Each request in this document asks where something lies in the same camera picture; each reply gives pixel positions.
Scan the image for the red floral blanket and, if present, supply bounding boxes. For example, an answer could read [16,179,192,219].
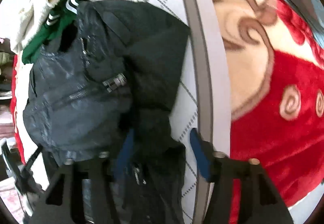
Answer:
[1,0,323,223]

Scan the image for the black leather jacket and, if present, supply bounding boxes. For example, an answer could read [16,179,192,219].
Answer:
[22,0,191,224]

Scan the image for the hanging clothes on rack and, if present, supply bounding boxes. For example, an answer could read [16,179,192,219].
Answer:
[1,38,15,139]

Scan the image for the white fluffy folded garment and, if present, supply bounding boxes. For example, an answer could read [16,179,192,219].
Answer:
[8,0,60,54]

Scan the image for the green striped folded garment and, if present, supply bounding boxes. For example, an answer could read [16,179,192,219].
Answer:
[21,0,75,64]

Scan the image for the white diamond pattern cloth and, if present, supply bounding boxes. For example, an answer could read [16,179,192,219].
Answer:
[14,0,232,224]

